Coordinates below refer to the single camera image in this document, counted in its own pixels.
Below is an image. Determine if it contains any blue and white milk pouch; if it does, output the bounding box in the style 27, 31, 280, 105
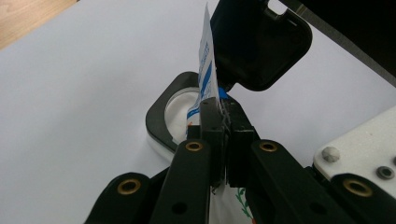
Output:
186, 3, 258, 224

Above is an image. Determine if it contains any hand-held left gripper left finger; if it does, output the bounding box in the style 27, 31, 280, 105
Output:
187, 96, 227, 189

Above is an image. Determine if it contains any white paper sheet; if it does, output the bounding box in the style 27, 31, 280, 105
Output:
0, 0, 396, 224

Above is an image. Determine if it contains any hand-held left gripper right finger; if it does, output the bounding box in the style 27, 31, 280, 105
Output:
222, 99, 261, 188

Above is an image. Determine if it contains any wooden table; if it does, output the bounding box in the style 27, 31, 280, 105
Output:
0, 0, 78, 50

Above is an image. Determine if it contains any glass jar with black lid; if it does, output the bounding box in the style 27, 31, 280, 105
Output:
145, 0, 313, 164

